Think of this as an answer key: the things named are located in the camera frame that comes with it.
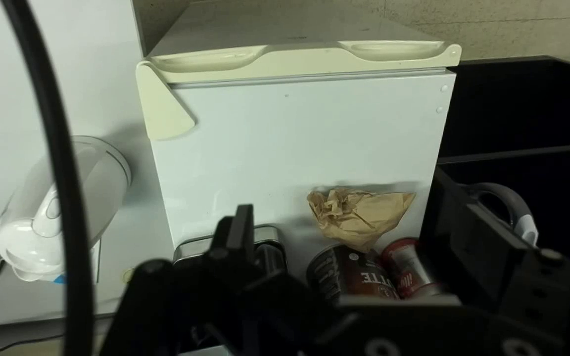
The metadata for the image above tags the white electric kettle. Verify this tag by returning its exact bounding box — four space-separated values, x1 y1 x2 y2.
0 134 133 284

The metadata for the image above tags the black shelf unit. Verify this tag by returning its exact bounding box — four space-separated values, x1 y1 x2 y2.
437 55 570 269

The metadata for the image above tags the small red can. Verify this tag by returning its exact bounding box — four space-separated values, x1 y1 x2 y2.
380 235 441 300

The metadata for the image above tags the brown paper bag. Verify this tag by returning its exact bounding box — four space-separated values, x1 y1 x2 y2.
307 185 418 253

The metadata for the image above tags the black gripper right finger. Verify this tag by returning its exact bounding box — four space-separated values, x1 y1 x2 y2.
421 168 570 356

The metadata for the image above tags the white mini fridge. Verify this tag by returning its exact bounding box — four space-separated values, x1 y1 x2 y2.
135 0 463 265

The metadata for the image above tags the dark coffee can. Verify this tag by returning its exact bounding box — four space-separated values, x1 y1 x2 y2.
305 243 400 304

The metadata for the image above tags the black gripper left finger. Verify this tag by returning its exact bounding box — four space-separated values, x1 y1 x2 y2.
99 203 340 356

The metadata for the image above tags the thick black cable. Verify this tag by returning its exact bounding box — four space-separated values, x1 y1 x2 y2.
0 0 97 356

